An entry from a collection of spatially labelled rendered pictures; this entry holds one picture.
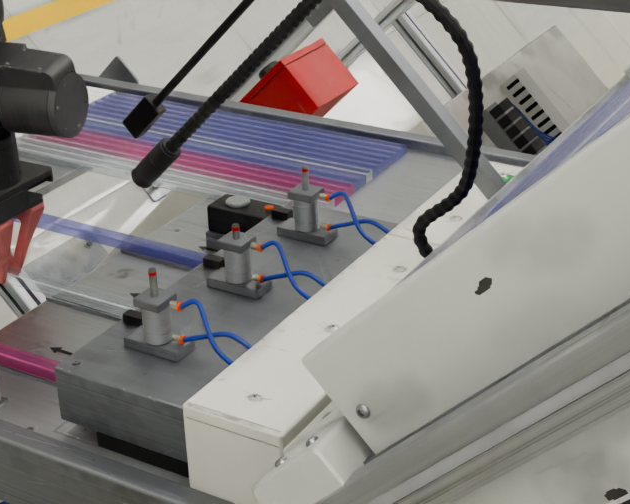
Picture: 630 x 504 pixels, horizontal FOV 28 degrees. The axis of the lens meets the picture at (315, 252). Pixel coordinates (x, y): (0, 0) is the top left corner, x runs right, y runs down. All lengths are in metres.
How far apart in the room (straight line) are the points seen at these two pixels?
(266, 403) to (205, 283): 0.22
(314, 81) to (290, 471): 1.26
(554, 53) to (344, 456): 2.21
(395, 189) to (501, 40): 2.75
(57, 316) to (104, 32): 1.86
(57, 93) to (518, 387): 0.57
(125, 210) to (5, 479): 1.71
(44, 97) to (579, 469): 0.60
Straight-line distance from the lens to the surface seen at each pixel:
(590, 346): 0.61
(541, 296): 0.64
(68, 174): 1.45
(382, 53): 1.04
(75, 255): 2.53
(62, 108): 1.09
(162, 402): 0.90
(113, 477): 0.92
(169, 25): 3.10
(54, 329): 1.13
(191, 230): 1.29
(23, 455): 0.97
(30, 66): 1.09
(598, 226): 0.61
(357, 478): 0.72
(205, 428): 0.86
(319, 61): 1.98
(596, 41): 4.57
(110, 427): 0.95
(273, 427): 0.83
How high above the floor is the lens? 1.89
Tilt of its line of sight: 40 degrees down
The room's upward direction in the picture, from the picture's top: 51 degrees clockwise
